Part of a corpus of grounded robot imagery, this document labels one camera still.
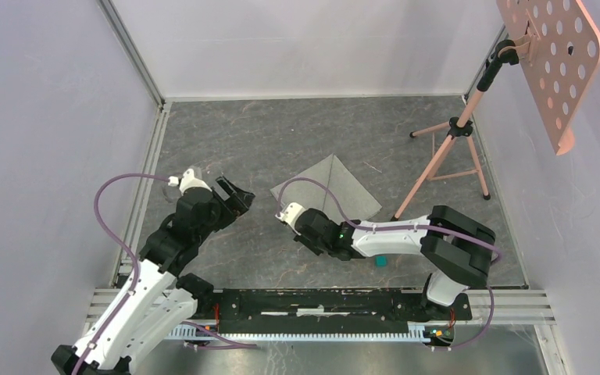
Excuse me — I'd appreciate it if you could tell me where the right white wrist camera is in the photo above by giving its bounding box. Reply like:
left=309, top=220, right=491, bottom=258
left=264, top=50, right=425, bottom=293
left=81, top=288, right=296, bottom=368
left=275, top=202, right=306, bottom=230

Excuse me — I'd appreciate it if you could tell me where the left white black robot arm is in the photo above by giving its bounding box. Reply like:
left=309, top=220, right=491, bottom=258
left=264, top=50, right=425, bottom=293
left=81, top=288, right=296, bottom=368
left=51, top=168, right=255, bottom=374

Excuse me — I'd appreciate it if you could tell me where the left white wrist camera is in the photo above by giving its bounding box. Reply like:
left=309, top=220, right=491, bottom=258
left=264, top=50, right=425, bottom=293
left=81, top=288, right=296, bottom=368
left=167, top=166, right=210, bottom=195

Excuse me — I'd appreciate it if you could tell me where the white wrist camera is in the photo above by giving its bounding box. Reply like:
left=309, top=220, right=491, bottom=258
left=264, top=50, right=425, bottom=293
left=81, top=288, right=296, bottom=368
left=167, top=166, right=210, bottom=195
left=275, top=202, right=306, bottom=230

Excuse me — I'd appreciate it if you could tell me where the pink perforated tray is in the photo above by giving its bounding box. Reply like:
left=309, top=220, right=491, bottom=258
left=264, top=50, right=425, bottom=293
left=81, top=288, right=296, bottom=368
left=496, top=0, right=600, bottom=155

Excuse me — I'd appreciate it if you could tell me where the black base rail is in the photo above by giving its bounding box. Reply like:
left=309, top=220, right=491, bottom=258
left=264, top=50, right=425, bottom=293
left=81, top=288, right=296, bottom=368
left=191, top=288, right=473, bottom=335

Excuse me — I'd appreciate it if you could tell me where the grey cloth napkin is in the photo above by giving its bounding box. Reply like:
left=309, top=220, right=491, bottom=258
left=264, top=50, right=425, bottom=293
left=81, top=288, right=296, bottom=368
left=270, top=154, right=381, bottom=223

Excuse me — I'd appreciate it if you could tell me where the white toothed cable strip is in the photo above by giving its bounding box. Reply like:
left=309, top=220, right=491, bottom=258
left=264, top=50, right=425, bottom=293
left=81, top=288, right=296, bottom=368
left=164, top=324, right=430, bottom=344

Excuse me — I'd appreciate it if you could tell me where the teal cube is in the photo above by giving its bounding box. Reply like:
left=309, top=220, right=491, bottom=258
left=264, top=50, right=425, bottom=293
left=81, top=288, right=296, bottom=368
left=375, top=256, right=388, bottom=267

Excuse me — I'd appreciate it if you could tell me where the pink tripod stand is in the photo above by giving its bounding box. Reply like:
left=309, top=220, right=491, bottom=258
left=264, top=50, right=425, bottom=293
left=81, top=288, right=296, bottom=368
left=391, top=39, right=521, bottom=221

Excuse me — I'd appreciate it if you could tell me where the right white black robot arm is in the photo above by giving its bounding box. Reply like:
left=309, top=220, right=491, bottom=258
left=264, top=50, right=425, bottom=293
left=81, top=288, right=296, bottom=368
left=277, top=202, right=500, bottom=319

